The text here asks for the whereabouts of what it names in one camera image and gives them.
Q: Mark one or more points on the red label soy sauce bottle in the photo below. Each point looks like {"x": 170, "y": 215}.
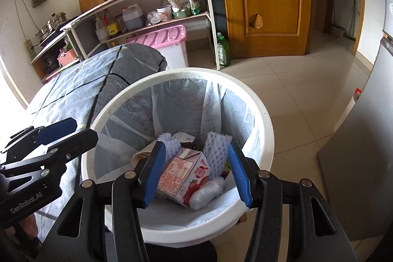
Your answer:
{"x": 112, "y": 25}

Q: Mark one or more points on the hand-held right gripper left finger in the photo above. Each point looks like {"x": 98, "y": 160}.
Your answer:
{"x": 155, "y": 179}

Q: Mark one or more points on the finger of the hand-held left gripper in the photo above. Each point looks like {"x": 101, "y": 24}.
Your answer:
{"x": 58, "y": 128}
{"x": 79, "y": 142}

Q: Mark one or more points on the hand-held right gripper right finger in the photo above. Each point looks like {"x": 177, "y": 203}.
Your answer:
{"x": 238, "y": 176}

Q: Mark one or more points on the red strawberry milk carton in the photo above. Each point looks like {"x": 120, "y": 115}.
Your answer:
{"x": 181, "y": 176}

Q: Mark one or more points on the beige paper bag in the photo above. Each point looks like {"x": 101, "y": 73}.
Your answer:
{"x": 141, "y": 159}

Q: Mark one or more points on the pink woven basket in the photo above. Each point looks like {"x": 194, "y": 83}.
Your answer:
{"x": 67, "y": 57}

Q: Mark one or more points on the green bowl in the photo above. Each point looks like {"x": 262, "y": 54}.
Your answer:
{"x": 182, "y": 14}

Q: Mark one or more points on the green white food bag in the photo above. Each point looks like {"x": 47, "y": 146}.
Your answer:
{"x": 194, "y": 4}

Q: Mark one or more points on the stainless steel steamer pot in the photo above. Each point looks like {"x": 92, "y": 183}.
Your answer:
{"x": 52, "y": 24}

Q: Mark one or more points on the crumpled clear plastic bag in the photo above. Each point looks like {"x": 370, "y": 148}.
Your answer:
{"x": 155, "y": 19}

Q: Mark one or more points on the small white shelf unit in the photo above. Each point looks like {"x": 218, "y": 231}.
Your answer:
{"x": 46, "y": 50}

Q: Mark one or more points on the grey refrigerator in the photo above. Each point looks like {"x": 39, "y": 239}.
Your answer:
{"x": 362, "y": 142}

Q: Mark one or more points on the person's left hand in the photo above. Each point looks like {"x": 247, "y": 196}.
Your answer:
{"x": 30, "y": 226}

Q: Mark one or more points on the wooden door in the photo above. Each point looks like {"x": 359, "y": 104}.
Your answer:
{"x": 267, "y": 4}

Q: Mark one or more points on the pink lidded storage box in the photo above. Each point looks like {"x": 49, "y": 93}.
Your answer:
{"x": 165, "y": 38}

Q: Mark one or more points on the wall power strip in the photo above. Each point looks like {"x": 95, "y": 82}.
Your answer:
{"x": 30, "y": 49}

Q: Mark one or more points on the white lidded tub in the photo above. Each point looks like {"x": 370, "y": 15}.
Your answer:
{"x": 165, "y": 12}

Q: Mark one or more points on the green plastic bottle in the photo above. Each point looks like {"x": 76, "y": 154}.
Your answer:
{"x": 223, "y": 50}

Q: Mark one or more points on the blue-grey checked blanket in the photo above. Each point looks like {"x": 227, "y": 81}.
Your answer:
{"x": 70, "y": 87}

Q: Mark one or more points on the white plastic bottle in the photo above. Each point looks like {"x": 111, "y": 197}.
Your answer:
{"x": 100, "y": 31}

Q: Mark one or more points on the white plastic waste bin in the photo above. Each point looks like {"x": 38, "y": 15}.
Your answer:
{"x": 264, "y": 139}

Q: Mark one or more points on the jerry can with dark liquid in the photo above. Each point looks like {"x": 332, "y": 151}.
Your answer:
{"x": 133, "y": 18}

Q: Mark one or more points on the black electric cooker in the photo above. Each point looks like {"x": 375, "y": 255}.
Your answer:
{"x": 48, "y": 61}

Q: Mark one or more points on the black induction cooker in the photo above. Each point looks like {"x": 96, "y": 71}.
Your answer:
{"x": 52, "y": 38}

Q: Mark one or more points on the white foam fruit net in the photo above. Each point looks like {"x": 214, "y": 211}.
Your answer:
{"x": 216, "y": 153}
{"x": 170, "y": 147}

